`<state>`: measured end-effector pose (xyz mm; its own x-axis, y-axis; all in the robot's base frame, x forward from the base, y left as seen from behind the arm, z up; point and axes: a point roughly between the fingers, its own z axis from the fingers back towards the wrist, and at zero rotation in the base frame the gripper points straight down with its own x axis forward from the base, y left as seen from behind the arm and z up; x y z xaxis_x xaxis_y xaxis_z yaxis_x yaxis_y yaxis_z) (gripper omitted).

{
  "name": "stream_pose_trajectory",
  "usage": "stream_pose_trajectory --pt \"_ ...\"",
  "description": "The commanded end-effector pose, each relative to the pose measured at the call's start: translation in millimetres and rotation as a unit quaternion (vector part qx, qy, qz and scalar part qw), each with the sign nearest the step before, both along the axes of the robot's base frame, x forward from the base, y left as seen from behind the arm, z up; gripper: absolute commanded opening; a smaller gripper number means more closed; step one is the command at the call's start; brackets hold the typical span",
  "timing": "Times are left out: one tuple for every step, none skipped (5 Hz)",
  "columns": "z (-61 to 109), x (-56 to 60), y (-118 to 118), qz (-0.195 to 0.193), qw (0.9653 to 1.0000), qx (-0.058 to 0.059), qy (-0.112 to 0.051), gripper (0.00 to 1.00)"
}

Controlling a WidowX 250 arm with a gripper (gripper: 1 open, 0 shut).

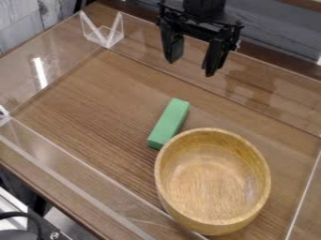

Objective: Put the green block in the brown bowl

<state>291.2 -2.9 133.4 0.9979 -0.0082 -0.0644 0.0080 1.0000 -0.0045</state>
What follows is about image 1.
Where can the black metal frame mount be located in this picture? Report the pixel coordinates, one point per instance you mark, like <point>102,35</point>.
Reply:
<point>24,225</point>

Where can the green rectangular block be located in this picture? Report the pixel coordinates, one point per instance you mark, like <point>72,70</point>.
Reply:
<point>169,123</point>

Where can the clear acrylic corner bracket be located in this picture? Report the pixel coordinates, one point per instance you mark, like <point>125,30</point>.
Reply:
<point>105,36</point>

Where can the brown wooden bowl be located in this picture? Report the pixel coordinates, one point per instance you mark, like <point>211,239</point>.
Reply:
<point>213,180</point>

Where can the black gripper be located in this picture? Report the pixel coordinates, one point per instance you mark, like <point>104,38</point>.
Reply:
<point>201,19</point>

